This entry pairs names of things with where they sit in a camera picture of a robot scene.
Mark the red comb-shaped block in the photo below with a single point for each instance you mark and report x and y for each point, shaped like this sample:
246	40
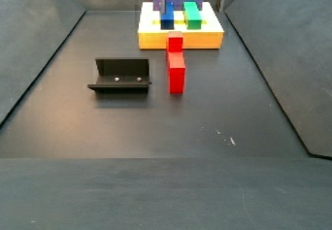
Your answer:
175	62

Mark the yellow base board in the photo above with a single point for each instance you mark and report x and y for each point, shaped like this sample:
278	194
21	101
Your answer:
204	38

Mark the blue long block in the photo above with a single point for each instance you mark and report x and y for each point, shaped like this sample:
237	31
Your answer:
167	17

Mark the green long block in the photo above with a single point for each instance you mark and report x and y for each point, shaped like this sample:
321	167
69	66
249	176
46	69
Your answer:
191	16

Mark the black angled bracket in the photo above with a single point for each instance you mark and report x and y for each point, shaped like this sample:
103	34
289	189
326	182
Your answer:
120	74

